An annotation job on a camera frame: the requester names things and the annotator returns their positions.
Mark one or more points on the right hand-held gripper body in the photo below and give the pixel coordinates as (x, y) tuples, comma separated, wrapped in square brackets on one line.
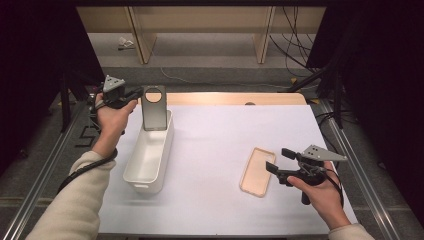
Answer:
[(315, 170)]

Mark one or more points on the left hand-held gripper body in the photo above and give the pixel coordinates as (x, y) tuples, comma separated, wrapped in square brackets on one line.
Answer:
[(113, 95)]

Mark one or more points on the beige phone case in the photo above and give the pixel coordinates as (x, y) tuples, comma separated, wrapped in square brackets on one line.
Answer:
[(257, 173)]

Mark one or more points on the grey translucent phone case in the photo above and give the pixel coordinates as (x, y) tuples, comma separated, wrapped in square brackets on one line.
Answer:
[(155, 115)]

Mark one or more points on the white plastic bin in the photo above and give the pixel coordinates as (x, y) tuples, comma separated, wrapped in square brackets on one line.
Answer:
[(150, 156)]

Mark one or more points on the person's left hand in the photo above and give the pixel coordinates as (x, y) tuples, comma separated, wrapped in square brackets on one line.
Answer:
[(111, 125)]

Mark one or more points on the person's right hand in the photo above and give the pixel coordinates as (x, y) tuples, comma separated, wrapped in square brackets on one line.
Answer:
[(328, 200)]

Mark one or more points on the crumpled white paper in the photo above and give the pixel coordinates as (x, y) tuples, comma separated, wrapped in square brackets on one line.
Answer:
[(125, 43)]

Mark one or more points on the white table sheet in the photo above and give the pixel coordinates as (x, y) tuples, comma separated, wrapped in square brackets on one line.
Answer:
[(213, 150)]

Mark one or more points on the black metal stand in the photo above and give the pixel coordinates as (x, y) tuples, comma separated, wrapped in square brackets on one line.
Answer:
[(336, 100)]

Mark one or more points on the black curtain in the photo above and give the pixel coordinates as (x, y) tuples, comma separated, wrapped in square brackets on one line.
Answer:
[(383, 83), (30, 66)]

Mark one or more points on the wooden shelf unit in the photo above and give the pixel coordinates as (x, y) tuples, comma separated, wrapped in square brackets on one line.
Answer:
[(200, 20)]

